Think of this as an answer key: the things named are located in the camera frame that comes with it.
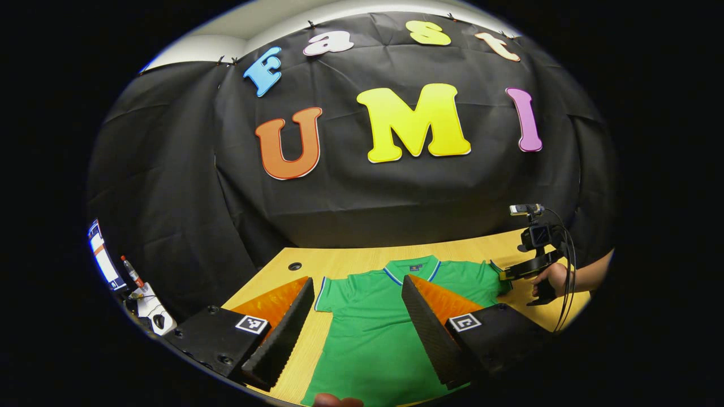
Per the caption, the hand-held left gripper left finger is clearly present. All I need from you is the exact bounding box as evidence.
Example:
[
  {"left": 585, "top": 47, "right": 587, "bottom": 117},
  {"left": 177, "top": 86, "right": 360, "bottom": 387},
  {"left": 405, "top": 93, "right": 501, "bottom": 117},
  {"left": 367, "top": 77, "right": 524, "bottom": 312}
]
[{"left": 161, "top": 276, "right": 316, "bottom": 392}]

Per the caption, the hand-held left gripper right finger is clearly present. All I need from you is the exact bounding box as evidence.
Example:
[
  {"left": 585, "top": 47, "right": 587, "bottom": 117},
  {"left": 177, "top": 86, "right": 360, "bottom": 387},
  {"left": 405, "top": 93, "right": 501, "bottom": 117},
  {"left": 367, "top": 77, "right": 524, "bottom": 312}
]
[{"left": 400, "top": 274, "right": 558, "bottom": 391}]

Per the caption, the green T-shirt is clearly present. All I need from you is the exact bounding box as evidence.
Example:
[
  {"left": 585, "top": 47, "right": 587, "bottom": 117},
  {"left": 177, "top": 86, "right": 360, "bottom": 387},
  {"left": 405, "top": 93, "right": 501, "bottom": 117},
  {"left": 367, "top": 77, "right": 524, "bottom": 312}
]
[{"left": 300, "top": 254, "right": 513, "bottom": 407}]

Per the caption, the black backdrop cloth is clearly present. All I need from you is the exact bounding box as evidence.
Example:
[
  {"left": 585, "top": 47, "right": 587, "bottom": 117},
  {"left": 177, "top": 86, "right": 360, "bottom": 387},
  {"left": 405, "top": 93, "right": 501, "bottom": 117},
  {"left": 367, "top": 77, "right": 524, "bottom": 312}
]
[{"left": 85, "top": 11, "right": 617, "bottom": 323}]

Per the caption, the red capped bottle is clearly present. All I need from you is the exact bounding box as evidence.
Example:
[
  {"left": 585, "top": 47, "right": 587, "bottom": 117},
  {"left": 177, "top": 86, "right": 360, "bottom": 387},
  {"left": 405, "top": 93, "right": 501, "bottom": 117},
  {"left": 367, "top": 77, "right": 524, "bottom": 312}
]
[{"left": 120, "top": 255, "right": 145, "bottom": 289}]

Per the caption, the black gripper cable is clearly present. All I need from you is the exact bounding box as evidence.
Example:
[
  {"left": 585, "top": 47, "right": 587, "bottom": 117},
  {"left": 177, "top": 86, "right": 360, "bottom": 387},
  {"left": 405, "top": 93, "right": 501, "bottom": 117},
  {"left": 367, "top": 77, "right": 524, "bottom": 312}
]
[{"left": 542, "top": 207, "right": 578, "bottom": 333}]

